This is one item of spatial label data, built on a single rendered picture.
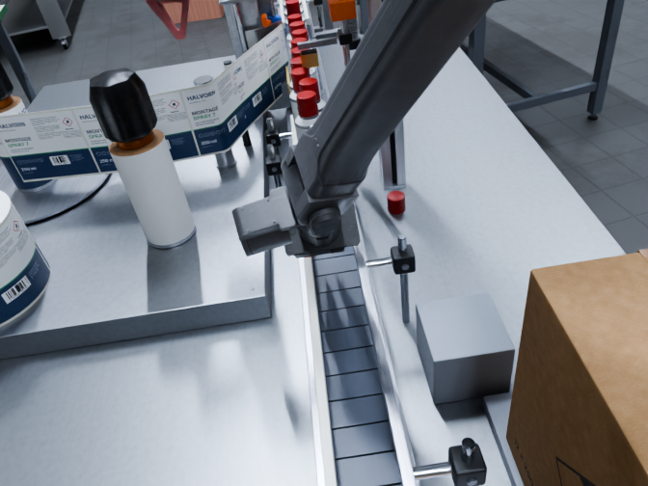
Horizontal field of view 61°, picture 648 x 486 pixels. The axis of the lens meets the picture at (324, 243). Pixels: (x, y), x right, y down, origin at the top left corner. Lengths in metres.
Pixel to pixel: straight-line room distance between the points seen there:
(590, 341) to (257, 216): 0.36
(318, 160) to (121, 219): 0.66
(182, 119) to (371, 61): 0.74
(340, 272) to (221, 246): 0.23
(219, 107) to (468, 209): 0.52
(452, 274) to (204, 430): 0.45
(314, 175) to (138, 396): 0.46
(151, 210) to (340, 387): 0.44
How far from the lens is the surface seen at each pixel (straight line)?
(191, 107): 1.12
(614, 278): 0.52
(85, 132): 1.18
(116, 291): 0.96
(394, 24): 0.40
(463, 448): 0.54
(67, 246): 1.11
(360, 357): 0.74
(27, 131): 1.22
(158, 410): 0.83
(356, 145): 0.49
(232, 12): 1.35
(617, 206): 2.55
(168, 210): 0.96
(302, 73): 1.01
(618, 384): 0.44
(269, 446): 0.75
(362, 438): 0.68
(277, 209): 0.62
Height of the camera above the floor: 1.46
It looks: 39 degrees down
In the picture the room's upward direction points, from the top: 10 degrees counter-clockwise
